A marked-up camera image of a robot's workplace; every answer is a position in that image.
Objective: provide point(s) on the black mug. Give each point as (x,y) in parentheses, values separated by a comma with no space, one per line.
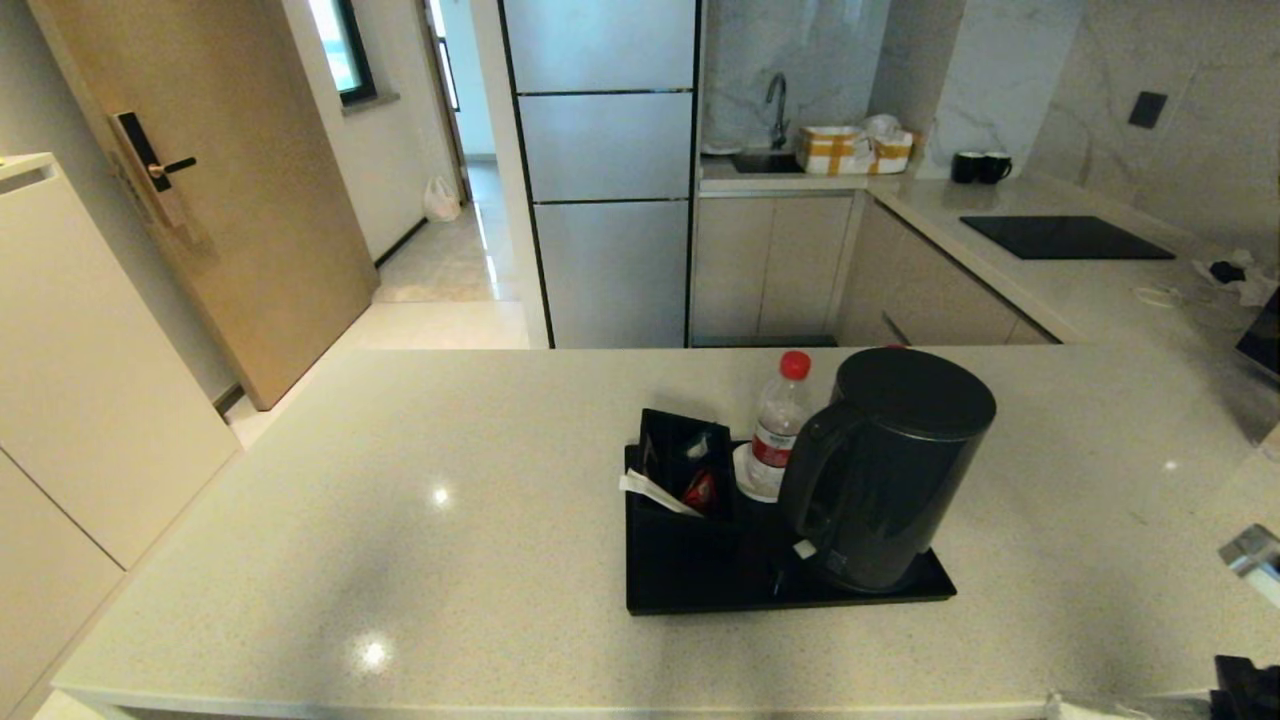
(964,167)
(993,168)

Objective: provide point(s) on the kitchen sink basin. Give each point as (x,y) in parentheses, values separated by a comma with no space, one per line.
(765,162)

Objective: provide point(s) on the black framed window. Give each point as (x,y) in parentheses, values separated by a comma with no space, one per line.
(345,50)

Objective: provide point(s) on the white round saucer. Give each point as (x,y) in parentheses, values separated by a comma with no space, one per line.
(742,475)

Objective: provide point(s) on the white paper stick packet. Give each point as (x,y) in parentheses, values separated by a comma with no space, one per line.
(650,488)

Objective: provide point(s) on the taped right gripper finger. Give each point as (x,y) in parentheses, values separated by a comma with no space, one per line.
(1090,710)

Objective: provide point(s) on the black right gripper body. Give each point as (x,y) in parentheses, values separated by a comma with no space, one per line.
(1250,695)

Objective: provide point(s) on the white crumpled cloth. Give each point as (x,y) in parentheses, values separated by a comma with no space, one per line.
(1255,288)

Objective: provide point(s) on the black induction cooktop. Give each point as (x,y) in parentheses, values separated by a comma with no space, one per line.
(1065,238)

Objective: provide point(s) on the white tall cabinet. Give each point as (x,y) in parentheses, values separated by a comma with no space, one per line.
(90,400)

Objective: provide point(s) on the red sachet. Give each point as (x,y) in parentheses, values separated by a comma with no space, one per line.
(700,490)

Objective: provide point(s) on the black sachet holder box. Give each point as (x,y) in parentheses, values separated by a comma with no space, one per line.
(655,425)

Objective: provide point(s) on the dark grey electric kettle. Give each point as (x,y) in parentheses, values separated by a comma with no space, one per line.
(900,470)

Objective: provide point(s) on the beige cooktop base cabinet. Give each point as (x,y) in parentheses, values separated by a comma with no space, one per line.
(930,290)

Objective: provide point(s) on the black power adapter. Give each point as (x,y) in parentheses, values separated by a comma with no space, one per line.
(1226,271)

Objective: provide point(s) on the silver refrigerator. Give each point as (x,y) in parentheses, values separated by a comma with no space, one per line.
(610,200)

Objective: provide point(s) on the black wall socket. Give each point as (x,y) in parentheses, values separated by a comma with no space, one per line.
(1147,110)

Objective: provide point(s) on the beige sink base cabinet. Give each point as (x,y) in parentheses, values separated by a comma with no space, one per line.
(770,265)

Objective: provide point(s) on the brown wooden door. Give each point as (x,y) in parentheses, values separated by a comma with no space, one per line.
(250,220)

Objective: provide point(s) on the brown coffee sachet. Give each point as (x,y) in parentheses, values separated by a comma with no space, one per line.
(652,460)

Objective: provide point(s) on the packets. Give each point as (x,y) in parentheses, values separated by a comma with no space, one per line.
(697,447)

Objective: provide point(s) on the black rectangular serving tray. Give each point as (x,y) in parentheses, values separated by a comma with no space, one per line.
(700,585)

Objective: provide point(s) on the dark kitchen faucet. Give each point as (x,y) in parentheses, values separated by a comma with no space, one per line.
(778,100)

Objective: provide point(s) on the white box yellow tape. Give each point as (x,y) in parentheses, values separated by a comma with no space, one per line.
(893,152)
(830,150)

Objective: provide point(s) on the white plastic bag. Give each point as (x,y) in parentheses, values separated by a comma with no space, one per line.
(441,200)

